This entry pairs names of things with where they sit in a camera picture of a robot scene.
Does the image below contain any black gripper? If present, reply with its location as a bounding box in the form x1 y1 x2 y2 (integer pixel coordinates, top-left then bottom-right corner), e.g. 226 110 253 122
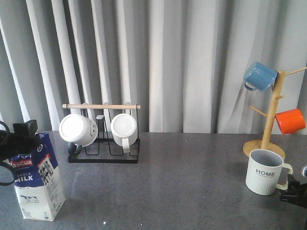
0 130 41 161
280 174 307 208

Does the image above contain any white HOME mug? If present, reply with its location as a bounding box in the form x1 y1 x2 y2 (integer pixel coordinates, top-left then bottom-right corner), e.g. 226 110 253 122
245 149 293 196

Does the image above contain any blue white milk carton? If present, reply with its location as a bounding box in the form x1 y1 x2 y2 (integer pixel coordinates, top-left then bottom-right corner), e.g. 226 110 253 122
9 133 65 221

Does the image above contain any wooden mug tree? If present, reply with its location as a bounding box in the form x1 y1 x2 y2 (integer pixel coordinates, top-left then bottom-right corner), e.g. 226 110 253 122
243 67 307 159

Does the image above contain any white smiley face mug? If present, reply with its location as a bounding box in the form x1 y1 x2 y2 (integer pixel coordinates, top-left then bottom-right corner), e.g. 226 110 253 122
59 114 98 155

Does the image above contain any orange enamel mug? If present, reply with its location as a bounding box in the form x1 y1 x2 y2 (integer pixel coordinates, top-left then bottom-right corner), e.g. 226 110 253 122
275 108 306 134

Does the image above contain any white ribbed mug on rack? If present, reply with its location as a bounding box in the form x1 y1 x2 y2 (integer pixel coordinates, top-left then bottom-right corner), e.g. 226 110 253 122
111 113 138 153

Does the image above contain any blue enamel mug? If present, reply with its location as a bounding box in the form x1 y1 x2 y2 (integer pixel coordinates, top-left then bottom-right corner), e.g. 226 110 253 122
243 61 278 92

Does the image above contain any grey pleated curtain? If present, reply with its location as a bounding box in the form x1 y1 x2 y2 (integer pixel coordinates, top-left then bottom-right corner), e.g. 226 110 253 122
0 0 307 134

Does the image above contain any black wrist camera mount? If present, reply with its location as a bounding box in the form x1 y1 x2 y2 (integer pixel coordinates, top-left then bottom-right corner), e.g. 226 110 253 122
12 119 38 136

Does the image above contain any black wire mug rack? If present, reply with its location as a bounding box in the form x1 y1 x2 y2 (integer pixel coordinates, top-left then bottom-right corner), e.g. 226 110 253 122
62 103 141 164

